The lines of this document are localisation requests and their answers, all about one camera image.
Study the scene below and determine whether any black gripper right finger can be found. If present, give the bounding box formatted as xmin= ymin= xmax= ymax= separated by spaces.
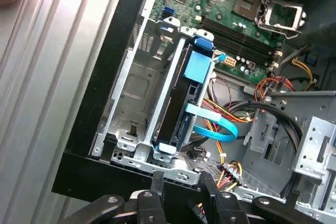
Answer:
xmin=198 ymin=172 xmax=312 ymax=224

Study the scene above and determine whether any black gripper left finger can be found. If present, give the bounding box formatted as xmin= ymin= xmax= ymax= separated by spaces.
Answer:
xmin=83 ymin=170 xmax=169 ymax=224

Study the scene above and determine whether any blue data wire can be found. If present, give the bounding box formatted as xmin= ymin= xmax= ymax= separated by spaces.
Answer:
xmin=184 ymin=103 xmax=239 ymax=143

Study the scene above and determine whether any hard disk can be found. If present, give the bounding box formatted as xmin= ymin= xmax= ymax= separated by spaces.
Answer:
xmin=151 ymin=28 xmax=215 ymax=156

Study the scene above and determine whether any grey metal disk bay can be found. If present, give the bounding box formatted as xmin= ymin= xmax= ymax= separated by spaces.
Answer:
xmin=89 ymin=16 xmax=216 ymax=183

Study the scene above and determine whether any black open PC case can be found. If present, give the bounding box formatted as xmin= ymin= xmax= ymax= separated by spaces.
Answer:
xmin=51 ymin=0 xmax=336 ymax=224

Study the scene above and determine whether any grey metal drive cage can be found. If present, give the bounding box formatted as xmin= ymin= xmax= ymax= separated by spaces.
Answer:
xmin=243 ymin=90 xmax=336 ymax=211

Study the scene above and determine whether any white board connector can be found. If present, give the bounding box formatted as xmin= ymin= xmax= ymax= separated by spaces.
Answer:
xmin=223 ymin=56 xmax=237 ymax=69

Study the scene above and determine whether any black RAM slot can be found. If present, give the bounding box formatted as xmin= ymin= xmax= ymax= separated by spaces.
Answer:
xmin=202 ymin=27 xmax=274 ymax=65
xmin=205 ymin=15 xmax=284 ymax=51
xmin=203 ymin=23 xmax=278 ymax=61
xmin=204 ymin=19 xmax=281 ymax=56

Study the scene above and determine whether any metal locking lever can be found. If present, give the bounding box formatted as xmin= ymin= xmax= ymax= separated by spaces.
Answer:
xmin=257 ymin=22 xmax=302 ymax=40

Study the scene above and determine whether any blue board data port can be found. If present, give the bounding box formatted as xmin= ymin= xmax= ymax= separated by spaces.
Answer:
xmin=162 ymin=5 xmax=176 ymax=22

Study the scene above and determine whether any green motherboard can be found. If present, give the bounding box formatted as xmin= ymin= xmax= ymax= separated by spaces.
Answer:
xmin=146 ymin=0 xmax=316 ymax=86

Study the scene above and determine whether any CPU socket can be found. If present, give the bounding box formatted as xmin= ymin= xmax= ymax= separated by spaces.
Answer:
xmin=233 ymin=0 xmax=263 ymax=15

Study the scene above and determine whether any metal socket cover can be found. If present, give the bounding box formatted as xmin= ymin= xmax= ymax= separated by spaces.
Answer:
xmin=258 ymin=0 xmax=307 ymax=33

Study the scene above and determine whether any grey power supply unit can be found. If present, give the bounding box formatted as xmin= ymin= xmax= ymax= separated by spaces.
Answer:
xmin=299 ymin=0 xmax=336 ymax=38

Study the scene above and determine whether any orange yellow disk power wire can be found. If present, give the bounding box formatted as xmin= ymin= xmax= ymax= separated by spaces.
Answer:
xmin=203 ymin=97 xmax=254 ymax=192

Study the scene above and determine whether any black wire bundle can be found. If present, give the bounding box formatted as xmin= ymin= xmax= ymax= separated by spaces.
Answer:
xmin=227 ymin=100 xmax=305 ymax=198

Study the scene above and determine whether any orange wire bundle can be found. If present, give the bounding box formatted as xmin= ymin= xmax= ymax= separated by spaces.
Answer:
xmin=254 ymin=76 xmax=320 ymax=99

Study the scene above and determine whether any short blue wire white plug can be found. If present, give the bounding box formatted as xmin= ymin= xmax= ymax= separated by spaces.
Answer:
xmin=211 ymin=53 xmax=227 ymax=64

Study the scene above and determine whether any yellow wire bundle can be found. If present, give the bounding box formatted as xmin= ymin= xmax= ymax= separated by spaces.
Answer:
xmin=291 ymin=57 xmax=317 ymax=84

